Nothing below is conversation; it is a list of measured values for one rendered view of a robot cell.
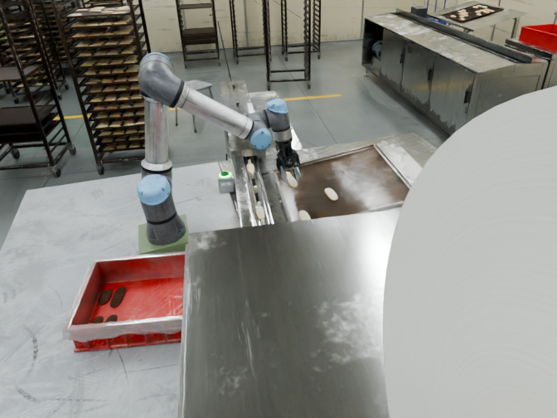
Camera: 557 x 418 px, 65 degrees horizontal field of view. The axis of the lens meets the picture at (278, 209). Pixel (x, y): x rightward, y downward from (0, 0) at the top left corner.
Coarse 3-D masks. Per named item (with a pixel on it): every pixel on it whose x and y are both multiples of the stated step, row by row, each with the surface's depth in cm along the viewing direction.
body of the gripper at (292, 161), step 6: (282, 144) 171; (288, 144) 170; (282, 150) 177; (288, 150) 172; (294, 150) 177; (282, 156) 175; (288, 156) 173; (294, 156) 174; (282, 162) 173; (288, 162) 176; (294, 162) 175
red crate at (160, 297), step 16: (112, 288) 150; (128, 288) 150; (144, 288) 150; (160, 288) 149; (176, 288) 149; (96, 304) 144; (128, 304) 143; (144, 304) 143; (160, 304) 142; (176, 304) 142; (128, 336) 126; (144, 336) 126; (160, 336) 128; (176, 336) 128
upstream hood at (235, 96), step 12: (228, 84) 319; (240, 84) 318; (228, 96) 294; (240, 96) 293; (240, 108) 274; (252, 108) 273; (228, 132) 241; (240, 144) 226; (240, 156) 222; (264, 156) 224
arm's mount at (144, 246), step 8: (184, 216) 179; (144, 224) 177; (144, 232) 173; (144, 240) 169; (184, 240) 166; (144, 248) 164; (152, 248) 164; (160, 248) 163; (168, 248) 164; (176, 248) 165; (184, 248) 166
